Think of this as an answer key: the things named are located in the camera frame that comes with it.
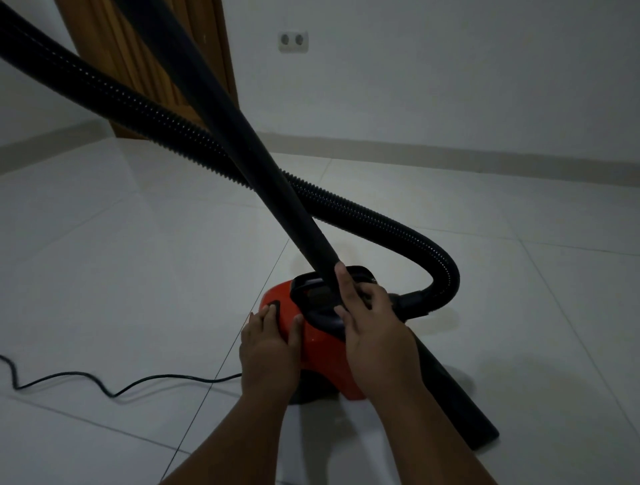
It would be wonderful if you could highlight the person's right hand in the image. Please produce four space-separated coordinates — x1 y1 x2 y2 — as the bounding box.
334 262 426 403

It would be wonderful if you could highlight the person's left hand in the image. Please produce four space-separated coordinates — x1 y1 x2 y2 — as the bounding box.
239 302 305 398

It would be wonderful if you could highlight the red and black vacuum cleaner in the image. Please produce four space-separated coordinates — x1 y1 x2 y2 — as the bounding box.
259 266 397 405

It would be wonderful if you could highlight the black rigid vacuum tube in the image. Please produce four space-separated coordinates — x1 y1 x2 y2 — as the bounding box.
112 0 501 450

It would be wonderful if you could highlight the person's right forearm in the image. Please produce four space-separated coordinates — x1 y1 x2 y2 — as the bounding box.
374 385 499 485

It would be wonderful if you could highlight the person's left forearm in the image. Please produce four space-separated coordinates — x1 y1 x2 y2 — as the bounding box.
160 386 295 485

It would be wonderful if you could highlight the brown wooden door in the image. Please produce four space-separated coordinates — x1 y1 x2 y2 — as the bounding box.
54 0 240 140

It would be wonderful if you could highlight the black power cord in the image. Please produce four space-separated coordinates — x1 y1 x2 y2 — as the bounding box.
0 355 245 399

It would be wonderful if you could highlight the black corrugated vacuum hose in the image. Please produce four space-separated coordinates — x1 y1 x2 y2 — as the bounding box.
0 2 461 323

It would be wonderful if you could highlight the white wall socket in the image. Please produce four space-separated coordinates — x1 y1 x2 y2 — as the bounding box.
278 31 310 54

